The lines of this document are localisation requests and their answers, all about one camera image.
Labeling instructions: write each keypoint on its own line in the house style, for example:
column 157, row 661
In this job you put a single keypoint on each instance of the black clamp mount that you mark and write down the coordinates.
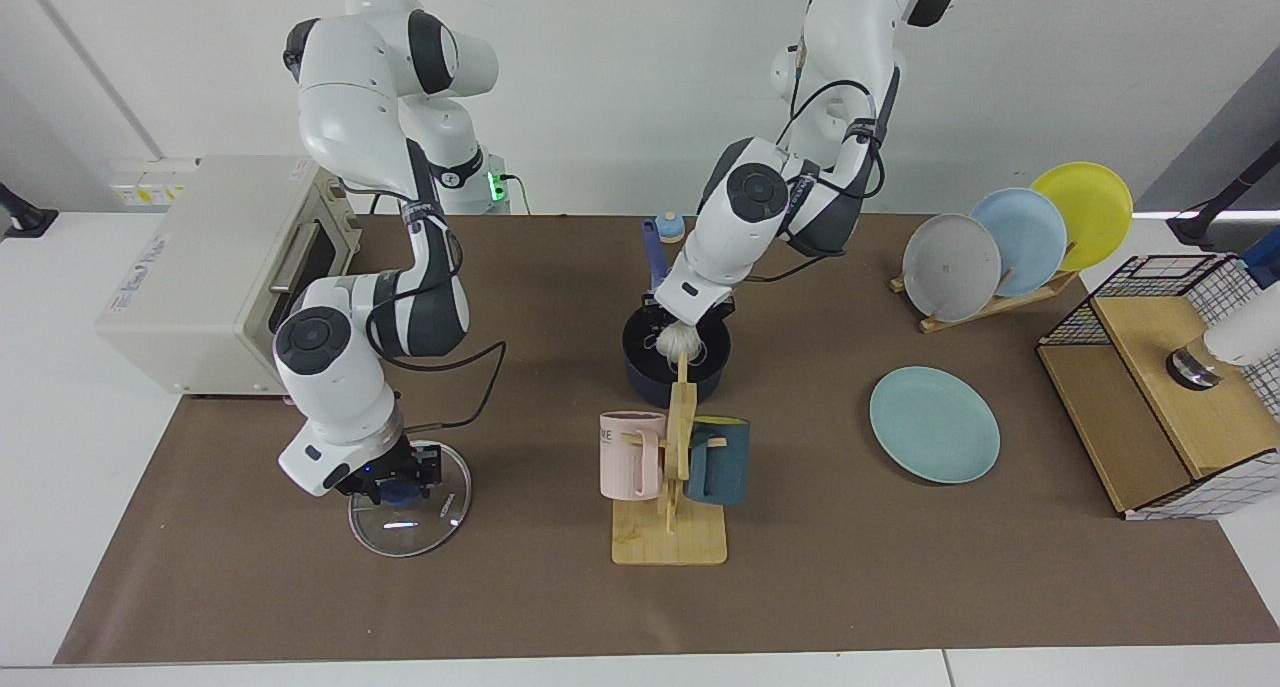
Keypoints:
column 25, row 217

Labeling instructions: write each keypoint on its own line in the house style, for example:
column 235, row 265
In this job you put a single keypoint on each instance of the white cylinder with dark base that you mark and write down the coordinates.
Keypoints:
column 1245, row 337

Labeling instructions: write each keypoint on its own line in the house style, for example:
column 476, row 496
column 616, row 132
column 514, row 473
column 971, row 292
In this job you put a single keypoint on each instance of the pale toaster oven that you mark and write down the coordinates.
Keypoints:
column 190, row 297

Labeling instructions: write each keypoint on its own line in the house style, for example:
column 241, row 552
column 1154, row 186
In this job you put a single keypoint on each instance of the pale green plate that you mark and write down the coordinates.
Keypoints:
column 935, row 427

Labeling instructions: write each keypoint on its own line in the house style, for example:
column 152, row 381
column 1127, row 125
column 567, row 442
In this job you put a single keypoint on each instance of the wooden plate rack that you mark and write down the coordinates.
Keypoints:
column 932, row 324

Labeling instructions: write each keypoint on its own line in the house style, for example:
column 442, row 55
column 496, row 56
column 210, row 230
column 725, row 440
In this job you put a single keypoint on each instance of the white socket box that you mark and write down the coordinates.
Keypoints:
column 150, row 192

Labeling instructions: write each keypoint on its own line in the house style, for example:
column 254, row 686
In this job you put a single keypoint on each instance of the dark teal mug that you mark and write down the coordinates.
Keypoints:
column 720, row 467

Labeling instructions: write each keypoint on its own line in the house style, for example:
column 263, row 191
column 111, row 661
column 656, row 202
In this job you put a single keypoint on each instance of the yellow plate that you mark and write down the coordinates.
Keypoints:
column 1090, row 207

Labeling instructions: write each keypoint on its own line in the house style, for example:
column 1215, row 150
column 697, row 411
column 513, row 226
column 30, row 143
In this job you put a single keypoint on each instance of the blue box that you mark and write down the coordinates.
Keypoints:
column 1265, row 257

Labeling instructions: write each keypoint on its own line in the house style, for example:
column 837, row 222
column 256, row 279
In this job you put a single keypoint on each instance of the grey plate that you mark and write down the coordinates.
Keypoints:
column 950, row 267

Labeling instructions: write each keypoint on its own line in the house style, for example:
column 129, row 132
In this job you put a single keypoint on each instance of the brown table cloth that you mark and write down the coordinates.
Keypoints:
column 500, row 587

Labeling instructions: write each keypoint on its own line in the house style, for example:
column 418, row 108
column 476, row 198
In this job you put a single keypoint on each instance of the pink mug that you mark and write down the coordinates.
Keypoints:
column 625, row 462

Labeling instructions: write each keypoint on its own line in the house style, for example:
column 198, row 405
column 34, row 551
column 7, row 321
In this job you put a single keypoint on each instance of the light blue plate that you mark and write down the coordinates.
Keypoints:
column 1030, row 232

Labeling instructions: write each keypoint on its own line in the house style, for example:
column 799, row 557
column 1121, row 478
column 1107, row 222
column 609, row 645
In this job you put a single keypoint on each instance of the wooden cup stand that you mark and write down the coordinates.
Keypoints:
column 670, row 542

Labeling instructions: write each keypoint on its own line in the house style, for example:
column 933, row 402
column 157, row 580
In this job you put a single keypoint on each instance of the small blue round thing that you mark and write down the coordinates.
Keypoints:
column 671, row 229

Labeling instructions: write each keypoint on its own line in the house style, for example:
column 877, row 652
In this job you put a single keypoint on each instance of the glass lid with blue knob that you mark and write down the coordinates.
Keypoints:
column 410, row 532

